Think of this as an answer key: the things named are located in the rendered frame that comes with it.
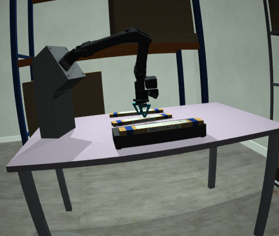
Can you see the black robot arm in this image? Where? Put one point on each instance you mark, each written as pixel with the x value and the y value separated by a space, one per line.
pixel 131 34

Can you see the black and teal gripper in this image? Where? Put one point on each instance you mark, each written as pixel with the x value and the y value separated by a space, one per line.
pixel 141 103

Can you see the white box with label and blue band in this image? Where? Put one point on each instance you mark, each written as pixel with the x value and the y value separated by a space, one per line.
pixel 140 119

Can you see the white electrode pack with blue band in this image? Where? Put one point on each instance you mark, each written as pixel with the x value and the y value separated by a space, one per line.
pixel 154 127

